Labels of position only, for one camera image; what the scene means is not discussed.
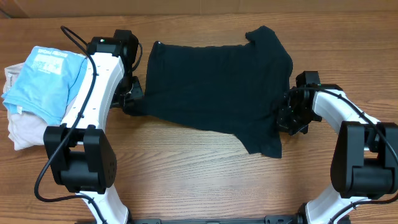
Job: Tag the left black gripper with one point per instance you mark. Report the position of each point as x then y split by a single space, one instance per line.
137 93

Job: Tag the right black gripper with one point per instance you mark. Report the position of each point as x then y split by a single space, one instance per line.
283 124

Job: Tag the dark navy t-shirt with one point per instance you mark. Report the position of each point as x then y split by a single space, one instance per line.
229 89

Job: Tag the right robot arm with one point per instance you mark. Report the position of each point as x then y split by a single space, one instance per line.
364 165

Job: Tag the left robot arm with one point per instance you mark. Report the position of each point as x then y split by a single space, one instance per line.
81 162

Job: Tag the light blue folded t-shirt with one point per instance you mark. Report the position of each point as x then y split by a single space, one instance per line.
49 80

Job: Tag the beige folded garment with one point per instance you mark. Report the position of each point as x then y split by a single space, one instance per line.
26 129

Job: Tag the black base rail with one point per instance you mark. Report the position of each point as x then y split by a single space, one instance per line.
214 221

